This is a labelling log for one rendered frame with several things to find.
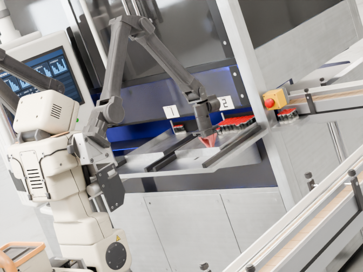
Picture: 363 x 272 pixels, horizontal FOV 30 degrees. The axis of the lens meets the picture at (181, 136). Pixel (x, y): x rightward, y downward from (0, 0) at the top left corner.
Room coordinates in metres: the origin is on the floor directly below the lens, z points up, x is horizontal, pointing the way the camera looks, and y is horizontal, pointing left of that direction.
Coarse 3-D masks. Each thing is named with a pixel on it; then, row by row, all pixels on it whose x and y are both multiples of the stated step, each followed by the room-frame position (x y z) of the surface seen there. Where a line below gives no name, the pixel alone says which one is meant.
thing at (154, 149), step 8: (160, 136) 3.27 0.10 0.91; (168, 136) 3.30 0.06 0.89; (176, 136) 3.25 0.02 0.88; (184, 136) 3.19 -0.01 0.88; (192, 136) 3.05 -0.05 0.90; (144, 144) 3.19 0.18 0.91; (152, 144) 3.22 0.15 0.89; (160, 144) 3.21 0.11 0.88; (168, 144) 3.15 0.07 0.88; (176, 144) 2.97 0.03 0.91; (136, 152) 3.14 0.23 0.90; (144, 152) 3.16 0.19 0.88; (152, 152) 3.10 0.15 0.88; (160, 152) 2.91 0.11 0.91; (168, 152) 2.93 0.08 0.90; (128, 160) 3.08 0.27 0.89; (136, 160) 3.04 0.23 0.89; (144, 160) 3.00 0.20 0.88
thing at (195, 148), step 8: (216, 128) 3.04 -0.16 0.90; (248, 128) 2.80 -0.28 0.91; (224, 136) 2.92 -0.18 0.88; (232, 136) 2.87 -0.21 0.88; (240, 136) 2.76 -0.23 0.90; (192, 144) 2.92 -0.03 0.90; (200, 144) 2.93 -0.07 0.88; (216, 144) 2.84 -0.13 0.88; (224, 144) 2.68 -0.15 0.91; (176, 152) 2.84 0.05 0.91; (184, 152) 2.80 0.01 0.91; (192, 152) 2.77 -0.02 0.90; (200, 152) 2.74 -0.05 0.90; (208, 152) 2.71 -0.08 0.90; (216, 152) 2.67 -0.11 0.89
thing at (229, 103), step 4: (228, 96) 2.91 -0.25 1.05; (220, 100) 2.95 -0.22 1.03; (224, 100) 2.93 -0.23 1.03; (228, 100) 2.92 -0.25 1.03; (224, 104) 2.94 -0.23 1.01; (228, 104) 2.92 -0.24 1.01; (232, 104) 2.91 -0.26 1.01; (220, 108) 2.96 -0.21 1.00; (224, 108) 2.94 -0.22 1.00; (228, 108) 2.93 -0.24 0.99
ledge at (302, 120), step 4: (304, 116) 2.78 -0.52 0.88; (308, 116) 2.77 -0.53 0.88; (296, 120) 2.76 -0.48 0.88; (300, 120) 2.74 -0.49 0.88; (304, 120) 2.74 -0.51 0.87; (308, 120) 2.76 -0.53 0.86; (276, 124) 2.82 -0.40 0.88; (284, 124) 2.77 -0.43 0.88; (288, 124) 2.75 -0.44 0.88; (292, 124) 2.73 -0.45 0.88; (296, 124) 2.71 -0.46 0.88; (300, 124) 2.72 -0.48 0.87; (272, 128) 2.79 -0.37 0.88; (276, 128) 2.77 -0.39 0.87; (280, 128) 2.76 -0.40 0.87; (284, 128) 2.74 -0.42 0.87; (288, 128) 2.73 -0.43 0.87; (292, 128) 2.72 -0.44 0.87; (296, 128) 2.70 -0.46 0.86
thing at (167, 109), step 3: (174, 105) 3.15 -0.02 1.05; (165, 108) 3.20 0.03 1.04; (168, 108) 3.19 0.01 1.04; (174, 108) 3.16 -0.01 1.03; (165, 111) 3.20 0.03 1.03; (168, 111) 3.19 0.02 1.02; (171, 111) 3.18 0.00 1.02; (174, 111) 3.16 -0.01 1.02; (177, 111) 3.15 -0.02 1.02; (168, 114) 3.20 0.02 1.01; (171, 114) 3.18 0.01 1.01; (174, 114) 3.17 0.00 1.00; (177, 114) 3.15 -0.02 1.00; (168, 117) 3.20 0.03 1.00; (171, 117) 3.19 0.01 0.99; (174, 117) 3.17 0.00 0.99
